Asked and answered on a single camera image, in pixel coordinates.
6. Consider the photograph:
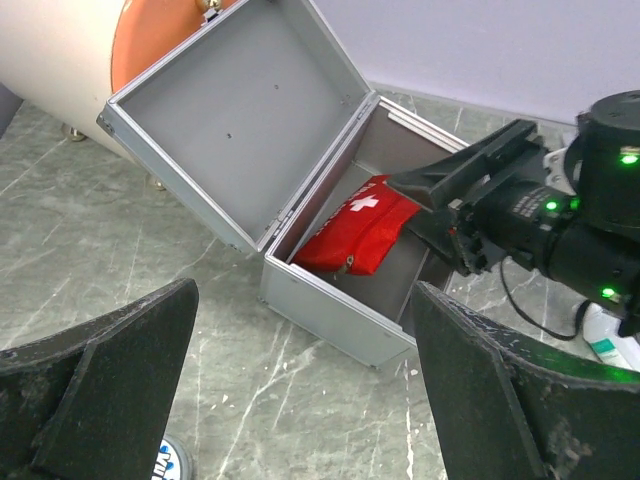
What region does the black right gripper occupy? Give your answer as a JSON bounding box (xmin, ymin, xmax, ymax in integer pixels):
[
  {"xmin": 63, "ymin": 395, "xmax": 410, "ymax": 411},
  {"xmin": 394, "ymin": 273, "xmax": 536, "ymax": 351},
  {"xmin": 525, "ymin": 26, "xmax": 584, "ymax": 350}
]
[{"xmin": 387, "ymin": 119, "xmax": 575, "ymax": 277}]

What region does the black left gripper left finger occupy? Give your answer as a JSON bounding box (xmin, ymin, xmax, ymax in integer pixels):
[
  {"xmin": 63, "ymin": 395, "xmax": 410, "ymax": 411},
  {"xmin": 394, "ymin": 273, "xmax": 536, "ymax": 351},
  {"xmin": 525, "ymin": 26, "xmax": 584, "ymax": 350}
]
[{"xmin": 1, "ymin": 278, "xmax": 199, "ymax": 479}]

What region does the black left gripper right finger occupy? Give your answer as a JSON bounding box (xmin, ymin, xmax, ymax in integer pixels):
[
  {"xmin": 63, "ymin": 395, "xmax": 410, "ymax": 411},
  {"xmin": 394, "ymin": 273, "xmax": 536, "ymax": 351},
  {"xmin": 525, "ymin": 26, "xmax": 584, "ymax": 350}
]
[{"xmin": 411, "ymin": 282, "xmax": 639, "ymax": 480}]

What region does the red first aid pouch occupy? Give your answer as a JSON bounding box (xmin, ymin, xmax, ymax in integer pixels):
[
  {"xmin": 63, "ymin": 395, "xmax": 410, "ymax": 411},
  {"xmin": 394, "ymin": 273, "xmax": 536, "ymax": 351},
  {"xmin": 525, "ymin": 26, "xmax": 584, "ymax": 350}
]
[{"xmin": 292, "ymin": 175, "xmax": 421, "ymax": 276}]

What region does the small white plastic bottle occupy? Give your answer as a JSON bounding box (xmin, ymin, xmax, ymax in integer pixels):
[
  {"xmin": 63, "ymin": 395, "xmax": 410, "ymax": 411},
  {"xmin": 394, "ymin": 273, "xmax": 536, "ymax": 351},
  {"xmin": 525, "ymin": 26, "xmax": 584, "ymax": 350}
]
[{"xmin": 583, "ymin": 303, "xmax": 640, "ymax": 371}]

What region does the grey metal case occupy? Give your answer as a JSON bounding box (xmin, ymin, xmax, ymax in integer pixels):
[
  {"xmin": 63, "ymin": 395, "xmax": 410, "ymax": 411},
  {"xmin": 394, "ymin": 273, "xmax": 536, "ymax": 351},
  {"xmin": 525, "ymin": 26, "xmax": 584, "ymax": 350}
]
[{"xmin": 97, "ymin": 1, "xmax": 464, "ymax": 368}]

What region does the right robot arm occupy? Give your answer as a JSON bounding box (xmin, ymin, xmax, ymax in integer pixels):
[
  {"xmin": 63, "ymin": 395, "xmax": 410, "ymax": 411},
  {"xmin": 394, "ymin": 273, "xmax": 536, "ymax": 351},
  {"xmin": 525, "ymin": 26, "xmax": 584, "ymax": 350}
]
[{"xmin": 387, "ymin": 91, "xmax": 639, "ymax": 337}]

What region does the white round jar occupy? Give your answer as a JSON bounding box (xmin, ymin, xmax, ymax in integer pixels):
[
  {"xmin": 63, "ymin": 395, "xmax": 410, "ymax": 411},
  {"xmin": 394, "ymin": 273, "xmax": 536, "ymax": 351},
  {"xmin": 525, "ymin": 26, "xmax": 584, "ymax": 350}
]
[{"xmin": 150, "ymin": 435, "xmax": 195, "ymax": 480}]

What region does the white cylinder with orange face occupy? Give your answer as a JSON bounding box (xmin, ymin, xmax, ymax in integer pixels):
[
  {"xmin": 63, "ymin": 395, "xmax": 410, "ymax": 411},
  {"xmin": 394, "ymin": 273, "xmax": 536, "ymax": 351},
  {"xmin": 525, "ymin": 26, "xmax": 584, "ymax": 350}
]
[{"xmin": 1, "ymin": 0, "xmax": 232, "ymax": 159}]

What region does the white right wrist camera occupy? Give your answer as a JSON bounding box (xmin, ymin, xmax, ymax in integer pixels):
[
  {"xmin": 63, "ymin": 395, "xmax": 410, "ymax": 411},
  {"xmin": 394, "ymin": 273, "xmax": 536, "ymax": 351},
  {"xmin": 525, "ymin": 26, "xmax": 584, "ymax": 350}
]
[{"xmin": 543, "ymin": 134, "xmax": 582, "ymax": 194}]

